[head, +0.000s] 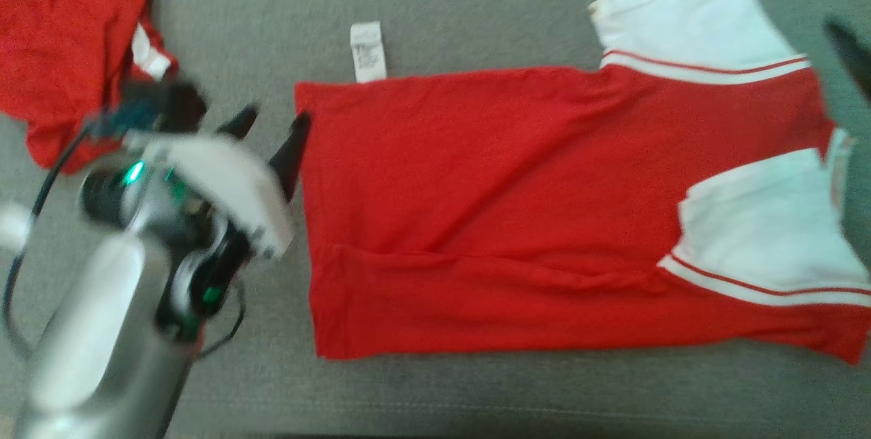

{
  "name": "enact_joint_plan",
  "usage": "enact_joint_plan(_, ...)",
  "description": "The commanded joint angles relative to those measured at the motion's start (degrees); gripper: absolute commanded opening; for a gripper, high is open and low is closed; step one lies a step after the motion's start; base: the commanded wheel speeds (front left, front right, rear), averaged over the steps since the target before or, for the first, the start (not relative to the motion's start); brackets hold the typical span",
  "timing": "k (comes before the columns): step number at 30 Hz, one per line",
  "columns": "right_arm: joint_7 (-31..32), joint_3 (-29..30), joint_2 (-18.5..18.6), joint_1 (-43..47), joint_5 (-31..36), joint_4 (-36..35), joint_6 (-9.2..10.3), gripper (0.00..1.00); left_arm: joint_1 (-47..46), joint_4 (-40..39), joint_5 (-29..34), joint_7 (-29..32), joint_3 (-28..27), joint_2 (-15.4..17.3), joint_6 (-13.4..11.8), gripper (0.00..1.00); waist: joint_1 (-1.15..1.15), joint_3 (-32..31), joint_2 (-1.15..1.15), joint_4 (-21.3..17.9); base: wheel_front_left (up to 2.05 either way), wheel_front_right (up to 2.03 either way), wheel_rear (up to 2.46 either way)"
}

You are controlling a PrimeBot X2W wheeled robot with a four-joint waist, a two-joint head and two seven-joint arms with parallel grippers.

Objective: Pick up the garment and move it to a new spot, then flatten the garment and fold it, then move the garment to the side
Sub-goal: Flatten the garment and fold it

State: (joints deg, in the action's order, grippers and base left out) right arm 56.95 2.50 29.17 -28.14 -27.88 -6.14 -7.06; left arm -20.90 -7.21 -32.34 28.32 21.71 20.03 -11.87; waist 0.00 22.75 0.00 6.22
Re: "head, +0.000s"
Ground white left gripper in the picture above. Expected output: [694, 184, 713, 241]
[139, 103, 313, 261]

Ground red shorts with white panels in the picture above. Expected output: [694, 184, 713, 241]
[0, 0, 180, 175]

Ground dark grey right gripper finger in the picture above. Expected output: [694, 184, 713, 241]
[822, 16, 871, 105]

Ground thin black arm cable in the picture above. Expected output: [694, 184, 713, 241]
[2, 120, 93, 359]

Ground red shirt with white sleeves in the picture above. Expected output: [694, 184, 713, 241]
[293, 0, 871, 366]

